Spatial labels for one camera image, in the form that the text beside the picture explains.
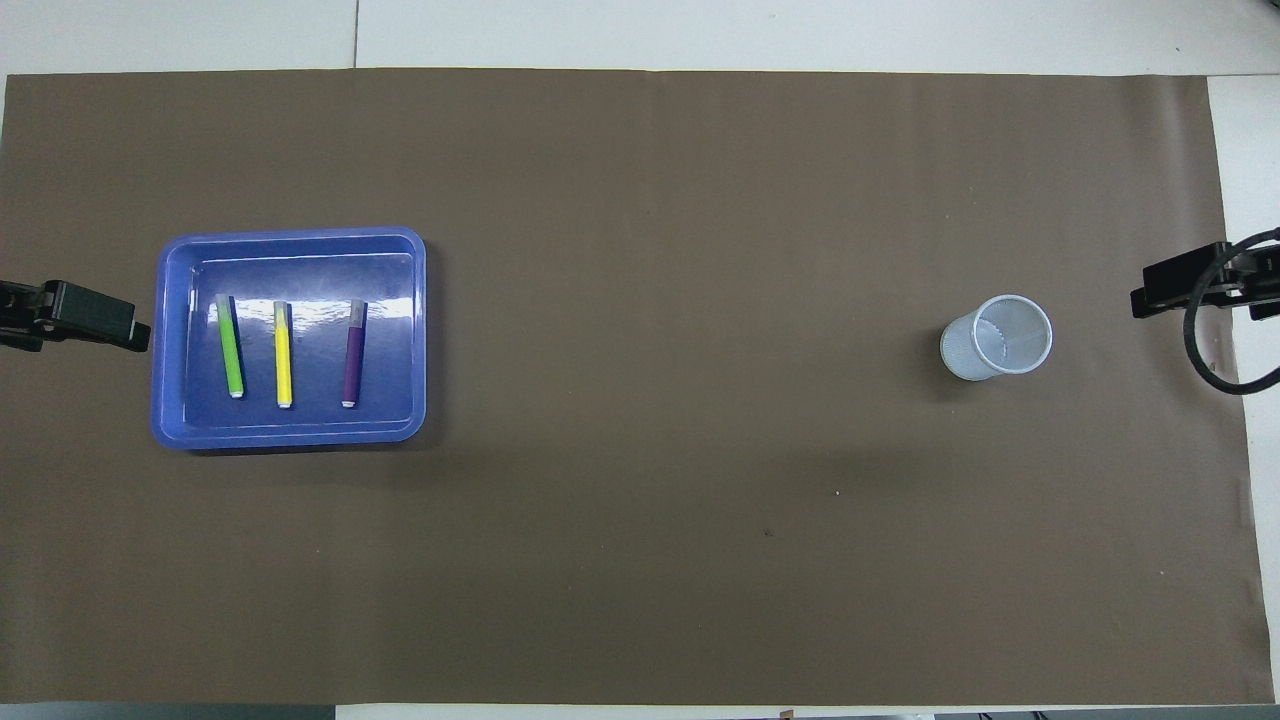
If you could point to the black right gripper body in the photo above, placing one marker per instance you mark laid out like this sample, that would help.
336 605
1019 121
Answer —
1262 285

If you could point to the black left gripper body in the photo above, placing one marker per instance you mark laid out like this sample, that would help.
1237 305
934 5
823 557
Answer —
20 315

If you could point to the green highlighter pen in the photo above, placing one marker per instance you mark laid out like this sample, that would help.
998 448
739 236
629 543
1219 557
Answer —
230 350

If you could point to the yellow highlighter pen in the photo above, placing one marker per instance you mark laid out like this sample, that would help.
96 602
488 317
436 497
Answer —
283 360

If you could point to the purple highlighter pen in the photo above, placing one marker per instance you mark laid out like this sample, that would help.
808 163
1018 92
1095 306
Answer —
353 360

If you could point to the translucent plastic cup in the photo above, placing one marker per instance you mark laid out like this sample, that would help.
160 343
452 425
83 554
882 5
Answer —
975 355

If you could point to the blue plastic tray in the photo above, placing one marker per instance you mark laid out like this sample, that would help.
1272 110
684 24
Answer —
390 300

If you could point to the brown paper table mat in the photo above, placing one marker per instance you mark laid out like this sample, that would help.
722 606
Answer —
640 500

